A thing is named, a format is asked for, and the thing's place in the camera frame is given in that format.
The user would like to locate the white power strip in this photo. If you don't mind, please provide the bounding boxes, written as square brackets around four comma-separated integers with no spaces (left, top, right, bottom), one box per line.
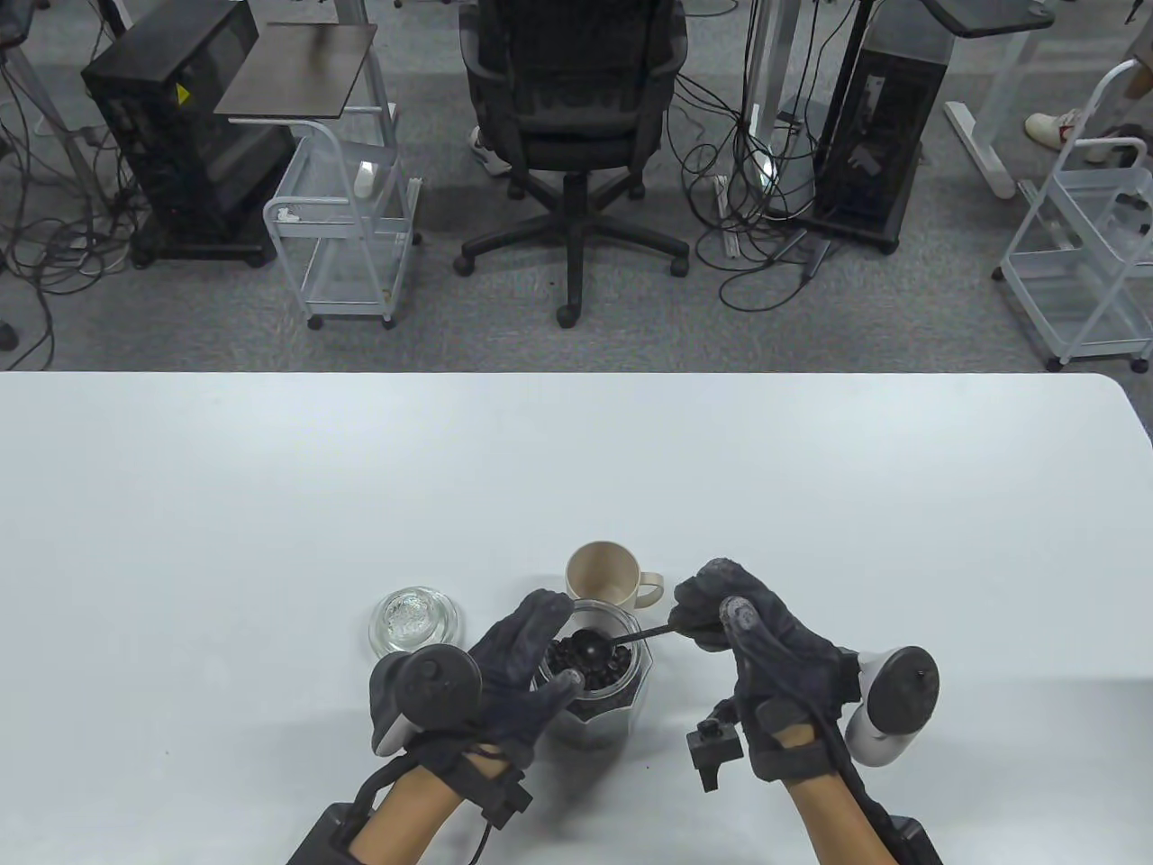
[714,174,744,262]

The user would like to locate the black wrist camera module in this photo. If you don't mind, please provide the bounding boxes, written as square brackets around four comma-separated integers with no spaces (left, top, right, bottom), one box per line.
[686,703,744,794]
[464,761,532,830]

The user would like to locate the clear glass jar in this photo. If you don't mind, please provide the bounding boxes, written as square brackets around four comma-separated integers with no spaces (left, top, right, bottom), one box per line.
[531,598,653,751]

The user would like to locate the black measuring scoop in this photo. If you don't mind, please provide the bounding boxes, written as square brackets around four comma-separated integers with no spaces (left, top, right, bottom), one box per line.
[563,622,685,672]

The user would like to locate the person's left hand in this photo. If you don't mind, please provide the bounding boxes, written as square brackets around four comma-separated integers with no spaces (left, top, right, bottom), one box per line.
[410,588,586,769]

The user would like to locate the grey round stand base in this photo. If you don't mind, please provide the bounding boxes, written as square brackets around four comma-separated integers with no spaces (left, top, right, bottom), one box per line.
[764,117,822,219]

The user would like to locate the black computer tower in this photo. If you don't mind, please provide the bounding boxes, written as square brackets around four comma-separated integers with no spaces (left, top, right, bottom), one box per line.
[793,25,956,255]
[81,0,298,269]

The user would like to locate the white desk column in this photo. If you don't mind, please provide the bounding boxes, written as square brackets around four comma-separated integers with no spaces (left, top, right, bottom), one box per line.
[743,0,798,136]

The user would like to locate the person's left forearm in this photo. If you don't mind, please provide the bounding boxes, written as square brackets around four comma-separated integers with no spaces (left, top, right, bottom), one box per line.
[347,757,505,865]

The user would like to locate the tangled black cable bundle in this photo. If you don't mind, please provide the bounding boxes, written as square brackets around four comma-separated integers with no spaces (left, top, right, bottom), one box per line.
[671,54,839,314]
[0,36,150,370]

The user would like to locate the black office chair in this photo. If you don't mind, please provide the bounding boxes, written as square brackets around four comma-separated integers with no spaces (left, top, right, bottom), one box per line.
[453,0,693,330]

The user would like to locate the black armband sensor unit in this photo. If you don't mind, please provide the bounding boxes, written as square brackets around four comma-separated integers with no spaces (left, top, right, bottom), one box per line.
[286,802,379,865]
[856,784,942,865]

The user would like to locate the grey desk leg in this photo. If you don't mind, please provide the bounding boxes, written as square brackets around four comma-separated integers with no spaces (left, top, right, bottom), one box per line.
[0,36,102,195]

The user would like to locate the black round tracking controller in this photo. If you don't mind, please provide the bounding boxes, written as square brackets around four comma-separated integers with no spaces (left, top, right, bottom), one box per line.
[842,645,942,769]
[369,644,483,758]

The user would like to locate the beige cup with handle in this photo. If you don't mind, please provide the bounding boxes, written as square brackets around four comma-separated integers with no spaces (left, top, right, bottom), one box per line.
[566,541,666,610]

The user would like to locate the white desk foot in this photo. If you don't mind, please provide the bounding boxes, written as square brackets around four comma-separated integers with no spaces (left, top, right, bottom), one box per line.
[943,36,1037,201]

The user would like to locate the white wire rolling cart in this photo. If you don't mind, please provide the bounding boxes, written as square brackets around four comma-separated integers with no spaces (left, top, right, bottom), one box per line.
[994,59,1153,373]

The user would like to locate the person's right forearm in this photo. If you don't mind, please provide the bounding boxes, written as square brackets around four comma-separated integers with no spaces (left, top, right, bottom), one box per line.
[784,775,893,865]

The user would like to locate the black stand tray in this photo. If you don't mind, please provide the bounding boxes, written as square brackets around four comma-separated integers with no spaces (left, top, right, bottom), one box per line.
[932,0,1057,39]

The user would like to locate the person's right hand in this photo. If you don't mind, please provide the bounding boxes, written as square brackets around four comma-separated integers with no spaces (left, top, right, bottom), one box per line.
[668,557,863,783]

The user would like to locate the clear glass jar lid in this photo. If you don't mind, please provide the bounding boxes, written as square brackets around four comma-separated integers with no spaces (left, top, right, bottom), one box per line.
[368,586,462,657]

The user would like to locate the white cart with brown top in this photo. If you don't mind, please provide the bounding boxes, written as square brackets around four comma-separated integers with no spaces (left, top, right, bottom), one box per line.
[214,23,424,331]

